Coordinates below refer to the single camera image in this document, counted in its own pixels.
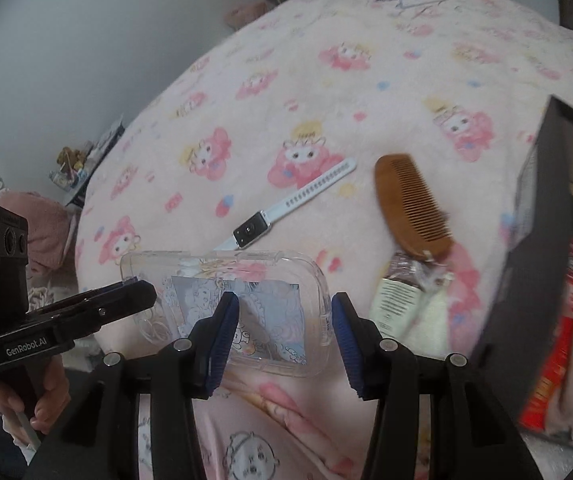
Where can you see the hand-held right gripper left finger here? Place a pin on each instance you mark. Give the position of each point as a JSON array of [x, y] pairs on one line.
[[221, 340]]

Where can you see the black cardboard box container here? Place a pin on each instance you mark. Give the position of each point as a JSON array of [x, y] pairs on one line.
[[531, 240]]

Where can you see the pink printed blanket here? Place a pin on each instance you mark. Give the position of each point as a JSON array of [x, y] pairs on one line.
[[316, 110]]

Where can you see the person's left hand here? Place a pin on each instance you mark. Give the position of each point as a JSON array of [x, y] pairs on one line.
[[51, 400]]

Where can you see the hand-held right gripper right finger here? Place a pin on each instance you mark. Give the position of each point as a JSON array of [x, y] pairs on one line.
[[346, 345]]

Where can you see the pink cushion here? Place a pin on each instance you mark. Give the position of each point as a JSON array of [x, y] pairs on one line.
[[46, 230]]

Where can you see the cluttered side shelf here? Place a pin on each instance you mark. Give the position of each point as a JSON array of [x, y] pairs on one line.
[[96, 155]]

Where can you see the hand cream tube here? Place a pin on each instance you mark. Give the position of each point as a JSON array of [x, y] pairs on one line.
[[396, 305]]

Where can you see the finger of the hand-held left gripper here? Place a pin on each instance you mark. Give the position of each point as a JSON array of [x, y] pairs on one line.
[[131, 302], [111, 290]]

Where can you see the clear phone case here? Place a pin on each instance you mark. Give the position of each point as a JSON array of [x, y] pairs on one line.
[[276, 310]]

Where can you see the wooden comb with tassel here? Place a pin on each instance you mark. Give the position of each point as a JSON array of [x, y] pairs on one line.
[[406, 200]]

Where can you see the red envelope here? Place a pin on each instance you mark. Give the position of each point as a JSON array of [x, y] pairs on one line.
[[556, 360]]

